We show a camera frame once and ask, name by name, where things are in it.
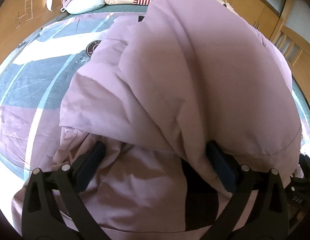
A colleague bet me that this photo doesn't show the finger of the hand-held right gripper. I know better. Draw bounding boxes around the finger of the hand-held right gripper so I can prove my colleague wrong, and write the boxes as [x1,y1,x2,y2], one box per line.
[290,153,310,188]

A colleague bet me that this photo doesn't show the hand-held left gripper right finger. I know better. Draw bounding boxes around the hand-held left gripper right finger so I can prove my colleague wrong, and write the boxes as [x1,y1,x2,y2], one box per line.
[206,140,289,240]

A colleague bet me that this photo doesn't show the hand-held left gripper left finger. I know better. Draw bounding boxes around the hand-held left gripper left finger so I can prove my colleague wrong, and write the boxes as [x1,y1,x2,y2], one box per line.
[22,142,107,240]

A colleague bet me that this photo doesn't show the pink hooded jacket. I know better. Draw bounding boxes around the pink hooded jacket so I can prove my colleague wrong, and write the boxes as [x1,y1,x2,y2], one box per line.
[11,0,304,240]

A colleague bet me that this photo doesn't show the plaid bed sheet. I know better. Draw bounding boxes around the plaid bed sheet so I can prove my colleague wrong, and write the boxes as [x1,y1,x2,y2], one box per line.
[0,11,310,180]

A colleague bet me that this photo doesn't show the wooden slatted side panel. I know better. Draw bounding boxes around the wooden slatted side panel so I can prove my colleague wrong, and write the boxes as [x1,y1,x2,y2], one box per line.
[0,0,68,65]
[269,0,310,95]

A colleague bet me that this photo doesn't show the blue ring pillow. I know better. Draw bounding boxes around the blue ring pillow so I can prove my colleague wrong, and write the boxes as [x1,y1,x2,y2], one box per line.
[61,0,105,15]

